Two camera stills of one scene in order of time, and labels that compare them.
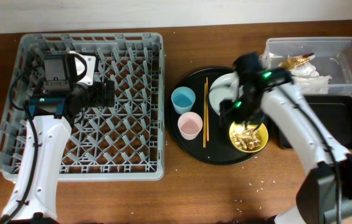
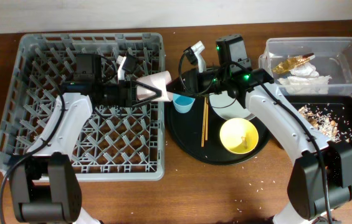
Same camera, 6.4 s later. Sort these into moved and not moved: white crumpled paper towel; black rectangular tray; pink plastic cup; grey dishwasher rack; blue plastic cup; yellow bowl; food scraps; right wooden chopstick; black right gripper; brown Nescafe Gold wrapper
Moved: food scraps; yellow bowl; pink plastic cup; black right gripper
Not moved: grey dishwasher rack; blue plastic cup; black rectangular tray; white crumpled paper towel; brown Nescafe Gold wrapper; right wooden chopstick
